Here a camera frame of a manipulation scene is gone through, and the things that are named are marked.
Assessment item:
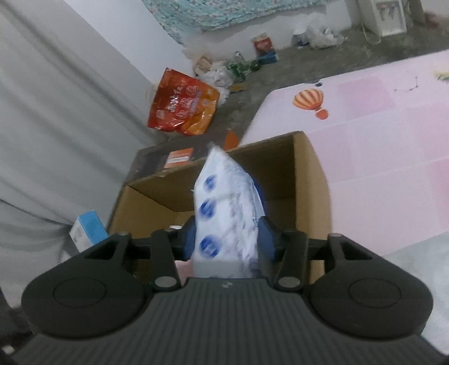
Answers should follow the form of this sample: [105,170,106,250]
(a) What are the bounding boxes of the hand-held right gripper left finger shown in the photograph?
[82,215,197,292]

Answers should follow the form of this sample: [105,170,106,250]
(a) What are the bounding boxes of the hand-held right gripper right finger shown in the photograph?
[258,218,374,291]

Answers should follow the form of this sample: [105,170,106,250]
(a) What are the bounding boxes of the white blue-dotted tissue packet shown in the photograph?
[191,142,267,279]

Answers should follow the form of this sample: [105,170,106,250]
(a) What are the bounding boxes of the brown cardboard box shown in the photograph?
[105,131,332,285]

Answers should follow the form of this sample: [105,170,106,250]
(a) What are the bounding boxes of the dark box with orange label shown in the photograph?
[126,142,242,186]

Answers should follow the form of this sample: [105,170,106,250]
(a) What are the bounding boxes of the small light blue box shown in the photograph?
[69,210,109,253]

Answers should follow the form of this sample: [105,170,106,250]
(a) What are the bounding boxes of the orange snack bag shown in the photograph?
[146,68,221,136]

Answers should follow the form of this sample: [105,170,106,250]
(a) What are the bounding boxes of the pale blanket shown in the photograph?
[382,232,449,352]

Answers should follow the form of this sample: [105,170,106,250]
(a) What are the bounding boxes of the white crumpled plastic bags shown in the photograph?
[194,54,232,99]

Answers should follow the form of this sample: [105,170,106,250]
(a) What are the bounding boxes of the green glass bottles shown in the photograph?
[226,51,260,83]

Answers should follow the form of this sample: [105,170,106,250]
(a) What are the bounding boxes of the grey cloth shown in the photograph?
[0,0,169,316]

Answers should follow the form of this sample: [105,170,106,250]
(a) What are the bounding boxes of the red canister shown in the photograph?
[251,33,278,58]

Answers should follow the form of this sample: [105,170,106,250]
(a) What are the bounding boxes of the clear plastic bag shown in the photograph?
[293,14,346,50]

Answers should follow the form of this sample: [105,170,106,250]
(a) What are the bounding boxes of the blue floral cloth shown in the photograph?
[140,0,330,44]

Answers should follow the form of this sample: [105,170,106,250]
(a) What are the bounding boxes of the patterned picture frame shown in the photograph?
[372,0,407,36]

